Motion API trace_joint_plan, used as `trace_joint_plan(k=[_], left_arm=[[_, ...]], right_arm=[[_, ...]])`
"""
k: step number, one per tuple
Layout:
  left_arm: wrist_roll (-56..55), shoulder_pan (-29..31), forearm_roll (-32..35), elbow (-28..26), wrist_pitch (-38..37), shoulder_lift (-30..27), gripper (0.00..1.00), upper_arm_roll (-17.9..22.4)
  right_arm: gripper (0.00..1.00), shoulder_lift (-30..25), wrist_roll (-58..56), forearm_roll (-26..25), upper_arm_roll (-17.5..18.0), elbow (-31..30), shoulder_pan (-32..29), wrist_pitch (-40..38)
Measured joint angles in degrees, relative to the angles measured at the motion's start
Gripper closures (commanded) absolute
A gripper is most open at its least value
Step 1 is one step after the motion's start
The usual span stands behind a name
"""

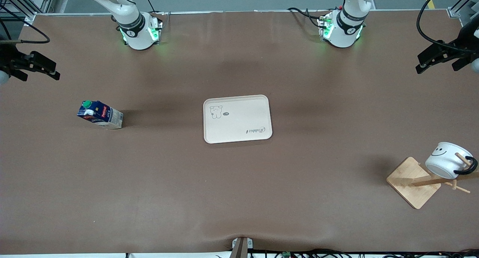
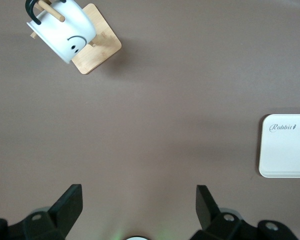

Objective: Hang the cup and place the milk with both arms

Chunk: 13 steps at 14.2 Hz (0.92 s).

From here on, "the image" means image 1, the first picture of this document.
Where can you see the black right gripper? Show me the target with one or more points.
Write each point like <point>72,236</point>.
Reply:
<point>8,59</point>

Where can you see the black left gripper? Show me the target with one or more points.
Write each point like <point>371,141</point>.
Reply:
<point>465,43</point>

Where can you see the blue white milk carton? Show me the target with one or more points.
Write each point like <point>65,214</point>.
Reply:
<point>99,115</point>

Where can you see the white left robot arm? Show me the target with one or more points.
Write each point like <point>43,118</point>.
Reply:
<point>344,33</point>

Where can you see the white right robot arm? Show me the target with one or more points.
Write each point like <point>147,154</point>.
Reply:
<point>134,33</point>

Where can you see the white smiley face cup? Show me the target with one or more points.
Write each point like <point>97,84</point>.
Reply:
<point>443,162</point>

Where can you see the wooden cup rack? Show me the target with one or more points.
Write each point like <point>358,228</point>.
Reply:
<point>411,183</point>

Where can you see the white rectangular rabbit tray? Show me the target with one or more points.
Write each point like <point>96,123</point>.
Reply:
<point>239,119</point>

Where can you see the aluminium frame profile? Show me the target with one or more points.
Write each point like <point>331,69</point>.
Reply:
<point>22,0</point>
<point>464,2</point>

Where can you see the brown front camera mount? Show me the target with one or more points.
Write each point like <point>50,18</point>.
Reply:
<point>241,247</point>

